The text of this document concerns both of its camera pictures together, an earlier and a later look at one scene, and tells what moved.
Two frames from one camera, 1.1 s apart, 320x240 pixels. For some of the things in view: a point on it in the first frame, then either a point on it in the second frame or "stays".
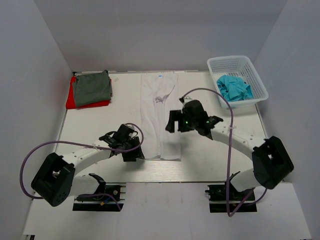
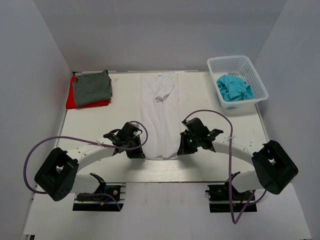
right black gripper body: x=187 y=124 -> x=190 y=142
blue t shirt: x=234 y=88 stays
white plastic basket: x=236 y=80 stays
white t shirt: x=159 y=95 stays
